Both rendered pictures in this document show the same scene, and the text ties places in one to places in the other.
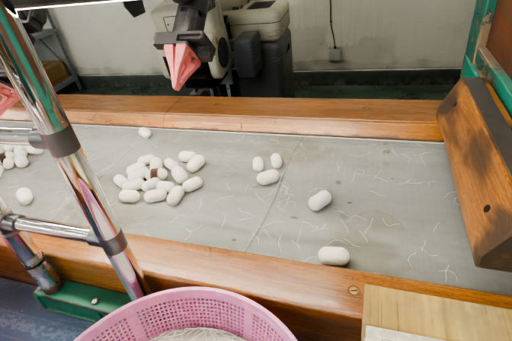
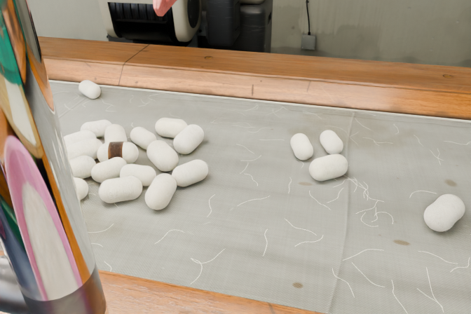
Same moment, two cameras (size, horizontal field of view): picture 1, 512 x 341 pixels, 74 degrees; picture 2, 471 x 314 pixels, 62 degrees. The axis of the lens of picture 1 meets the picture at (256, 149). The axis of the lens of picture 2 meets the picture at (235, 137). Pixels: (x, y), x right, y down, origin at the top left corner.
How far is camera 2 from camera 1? 0.23 m
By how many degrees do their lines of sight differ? 8
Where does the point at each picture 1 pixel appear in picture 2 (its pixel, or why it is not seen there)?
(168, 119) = (128, 73)
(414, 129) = not seen: outside the picture
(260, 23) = not seen: outside the picture
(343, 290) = not seen: outside the picture
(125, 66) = (40, 33)
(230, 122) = (234, 83)
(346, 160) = (445, 150)
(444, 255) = not seen: outside the picture
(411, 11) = not seen: outside the picture
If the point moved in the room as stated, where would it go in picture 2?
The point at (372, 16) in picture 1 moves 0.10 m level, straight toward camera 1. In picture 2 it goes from (355, 0) to (357, 4)
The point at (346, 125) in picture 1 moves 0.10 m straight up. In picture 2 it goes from (425, 98) to (449, 10)
